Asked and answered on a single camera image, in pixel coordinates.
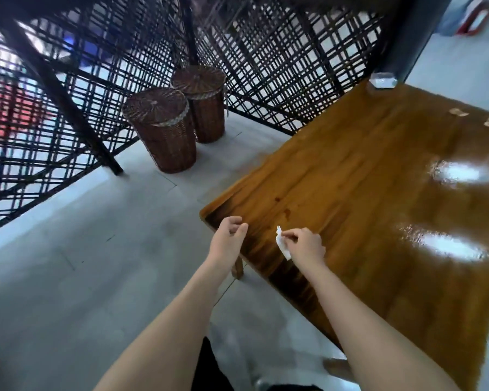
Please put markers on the person's left forearm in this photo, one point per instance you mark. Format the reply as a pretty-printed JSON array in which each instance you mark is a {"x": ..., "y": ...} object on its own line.
[{"x": 169, "y": 329}]

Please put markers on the person's right thumb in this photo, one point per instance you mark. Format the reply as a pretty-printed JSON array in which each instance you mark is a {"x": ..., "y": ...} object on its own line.
[{"x": 289, "y": 238}]

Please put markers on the red and white box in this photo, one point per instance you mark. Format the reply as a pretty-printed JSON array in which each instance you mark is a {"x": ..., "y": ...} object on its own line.
[{"x": 470, "y": 16}]

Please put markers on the person's left thumb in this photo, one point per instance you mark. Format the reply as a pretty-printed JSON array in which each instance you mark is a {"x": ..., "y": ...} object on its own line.
[{"x": 240, "y": 231}]

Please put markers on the person's right hand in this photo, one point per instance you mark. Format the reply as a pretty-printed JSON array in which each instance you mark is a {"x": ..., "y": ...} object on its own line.
[{"x": 305, "y": 245}]

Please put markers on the brown wooden table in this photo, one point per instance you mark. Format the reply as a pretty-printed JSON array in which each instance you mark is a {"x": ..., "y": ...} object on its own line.
[{"x": 387, "y": 223}]

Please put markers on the person's black clothing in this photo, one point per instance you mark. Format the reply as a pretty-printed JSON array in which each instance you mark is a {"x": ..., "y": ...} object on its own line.
[{"x": 212, "y": 372}]

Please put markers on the brown wicker basket with lid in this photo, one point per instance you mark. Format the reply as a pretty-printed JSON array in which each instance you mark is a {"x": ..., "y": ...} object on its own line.
[
  {"x": 201, "y": 102},
  {"x": 163, "y": 128}
]

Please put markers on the person's right forearm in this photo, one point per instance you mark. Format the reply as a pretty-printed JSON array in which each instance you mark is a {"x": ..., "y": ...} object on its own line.
[{"x": 371, "y": 333}]

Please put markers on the black metal lattice screen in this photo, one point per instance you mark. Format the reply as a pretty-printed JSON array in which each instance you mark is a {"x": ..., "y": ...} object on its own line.
[{"x": 146, "y": 69}]

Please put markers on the clear glass ashtray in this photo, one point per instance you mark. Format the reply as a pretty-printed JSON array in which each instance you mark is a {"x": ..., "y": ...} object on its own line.
[{"x": 383, "y": 80}]

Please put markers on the person's left hand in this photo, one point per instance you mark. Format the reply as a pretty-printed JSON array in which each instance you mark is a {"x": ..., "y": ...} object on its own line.
[{"x": 225, "y": 243}]

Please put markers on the white tissue paper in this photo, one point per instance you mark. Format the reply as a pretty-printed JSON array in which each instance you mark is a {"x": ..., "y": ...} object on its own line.
[{"x": 282, "y": 245}]

